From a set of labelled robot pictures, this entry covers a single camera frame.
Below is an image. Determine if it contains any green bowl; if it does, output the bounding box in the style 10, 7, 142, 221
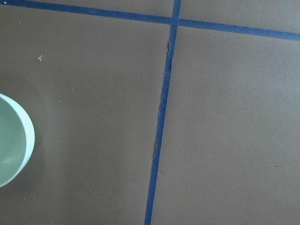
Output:
0, 94, 35, 187

